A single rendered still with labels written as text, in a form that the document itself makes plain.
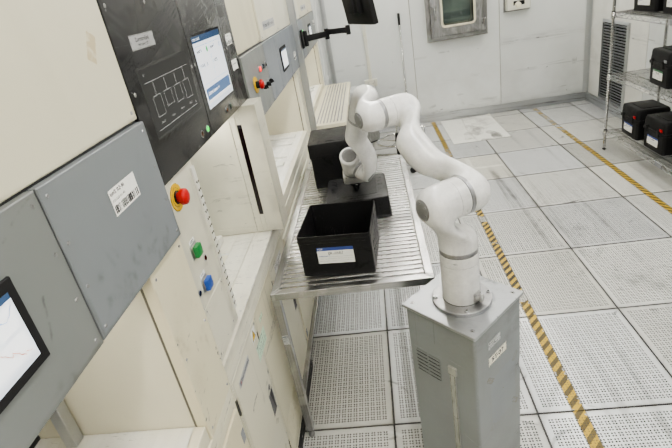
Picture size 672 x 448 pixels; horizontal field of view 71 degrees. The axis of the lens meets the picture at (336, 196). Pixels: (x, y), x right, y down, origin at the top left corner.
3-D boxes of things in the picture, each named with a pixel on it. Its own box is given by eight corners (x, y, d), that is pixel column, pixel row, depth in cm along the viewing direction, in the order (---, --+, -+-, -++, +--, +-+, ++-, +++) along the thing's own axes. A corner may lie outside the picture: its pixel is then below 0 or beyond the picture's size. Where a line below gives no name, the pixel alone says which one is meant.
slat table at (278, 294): (448, 427, 197) (434, 277, 166) (308, 437, 204) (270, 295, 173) (415, 260, 315) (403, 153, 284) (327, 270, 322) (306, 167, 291)
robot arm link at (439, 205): (487, 250, 143) (484, 178, 134) (437, 272, 137) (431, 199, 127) (460, 235, 154) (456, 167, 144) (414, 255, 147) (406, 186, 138)
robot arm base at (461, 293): (503, 293, 152) (502, 244, 145) (470, 325, 142) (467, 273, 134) (454, 274, 166) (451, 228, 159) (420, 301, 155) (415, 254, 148)
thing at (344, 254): (304, 277, 180) (295, 238, 173) (316, 240, 205) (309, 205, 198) (376, 273, 175) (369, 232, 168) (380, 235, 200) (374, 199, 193)
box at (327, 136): (367, 182, 254) (360, 137, 244) (315, 189, 257) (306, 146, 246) (365, 163, 280) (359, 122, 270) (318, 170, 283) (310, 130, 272)
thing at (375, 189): (392, 215, 214) (389, 190, 209) (328, 224, 216) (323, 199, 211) (387, 189, 241) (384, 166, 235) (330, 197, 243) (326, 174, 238)
